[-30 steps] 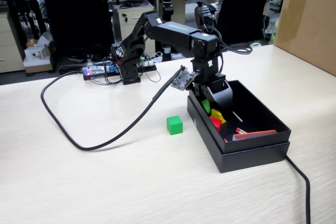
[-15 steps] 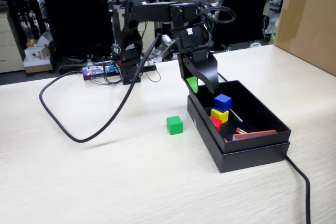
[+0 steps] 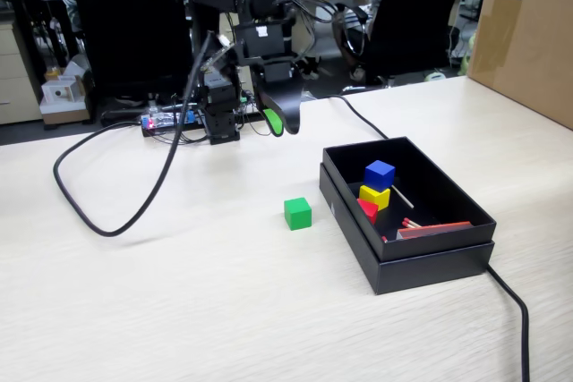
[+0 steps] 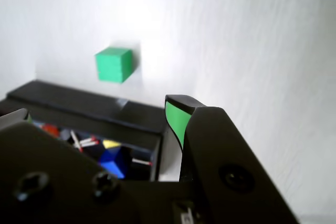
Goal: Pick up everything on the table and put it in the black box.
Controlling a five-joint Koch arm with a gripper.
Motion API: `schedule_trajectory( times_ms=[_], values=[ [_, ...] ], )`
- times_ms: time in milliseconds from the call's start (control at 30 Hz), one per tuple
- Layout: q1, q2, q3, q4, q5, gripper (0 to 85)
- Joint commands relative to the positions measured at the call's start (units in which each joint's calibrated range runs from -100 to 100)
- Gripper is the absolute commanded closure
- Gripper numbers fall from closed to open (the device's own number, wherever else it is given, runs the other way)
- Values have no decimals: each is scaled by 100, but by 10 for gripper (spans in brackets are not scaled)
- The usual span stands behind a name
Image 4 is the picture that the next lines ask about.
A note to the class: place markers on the red-tipped wooden matchstick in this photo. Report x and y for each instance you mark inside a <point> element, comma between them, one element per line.
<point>90,140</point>
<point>143,162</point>
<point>90,144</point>
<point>76,141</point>

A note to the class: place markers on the black cardboard box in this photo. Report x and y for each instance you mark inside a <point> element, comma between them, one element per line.
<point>156,155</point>

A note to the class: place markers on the green wooden cube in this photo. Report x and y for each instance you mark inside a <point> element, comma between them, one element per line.
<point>111,65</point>

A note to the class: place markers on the red matchbox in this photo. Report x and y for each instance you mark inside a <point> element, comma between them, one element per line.
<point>50,130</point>

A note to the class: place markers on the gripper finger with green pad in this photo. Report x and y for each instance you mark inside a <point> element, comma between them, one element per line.
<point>52,182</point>
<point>218,155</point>

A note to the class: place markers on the yellow wooden cube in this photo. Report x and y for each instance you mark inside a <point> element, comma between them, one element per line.
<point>111,144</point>

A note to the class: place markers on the blue wooden cube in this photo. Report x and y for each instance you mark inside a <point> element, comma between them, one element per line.
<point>113,163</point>

